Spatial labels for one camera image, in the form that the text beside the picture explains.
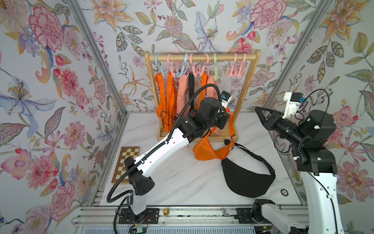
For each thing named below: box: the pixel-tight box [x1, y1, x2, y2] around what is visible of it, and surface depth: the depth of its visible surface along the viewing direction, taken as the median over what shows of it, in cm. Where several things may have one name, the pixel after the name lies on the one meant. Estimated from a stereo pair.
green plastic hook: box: [213, 53, 225, 82], surface depth 74 cm
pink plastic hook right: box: [225, 53, 247, 78], surface depth 76 cm
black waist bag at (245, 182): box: [221, 139, 277, 198], surface depth 88 cm
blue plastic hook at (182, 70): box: [175, 53, 189, 78], surface depth 75 cm
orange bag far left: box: [155, 71, 178, 132], surface depth 79 cm
